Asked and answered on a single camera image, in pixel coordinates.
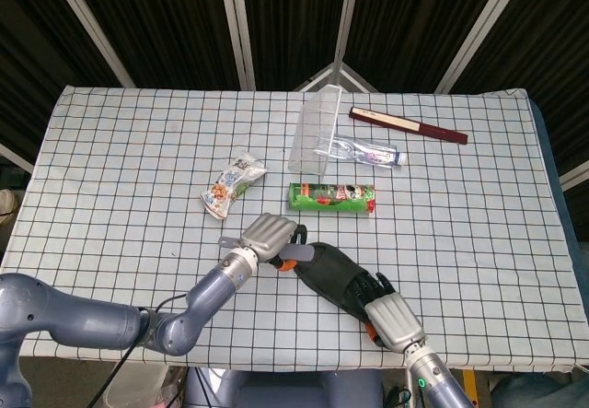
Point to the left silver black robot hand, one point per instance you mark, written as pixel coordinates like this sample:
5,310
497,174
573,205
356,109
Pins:
269,235

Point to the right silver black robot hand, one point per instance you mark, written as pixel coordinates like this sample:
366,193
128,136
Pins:
396,320

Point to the black rubber slipper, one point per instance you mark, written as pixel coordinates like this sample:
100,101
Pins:
331,270

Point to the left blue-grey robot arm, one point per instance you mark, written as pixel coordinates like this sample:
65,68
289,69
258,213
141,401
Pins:
83,320

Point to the crumpled snack bag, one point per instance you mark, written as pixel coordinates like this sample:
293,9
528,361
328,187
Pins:
230,187

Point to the green chips can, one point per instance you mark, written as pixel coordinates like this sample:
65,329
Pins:
331,198

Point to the blue-grey robot torso base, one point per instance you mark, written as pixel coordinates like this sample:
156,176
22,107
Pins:
285,389

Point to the clear plastic water bottle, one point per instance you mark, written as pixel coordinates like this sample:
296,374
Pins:
377,154

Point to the checkered light blue tablecloth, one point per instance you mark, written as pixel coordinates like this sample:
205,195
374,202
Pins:
138,173

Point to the dark red folded fan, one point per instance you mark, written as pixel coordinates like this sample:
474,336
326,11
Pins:
414,126

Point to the black folding partition screen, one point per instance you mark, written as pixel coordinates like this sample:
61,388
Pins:
184,12

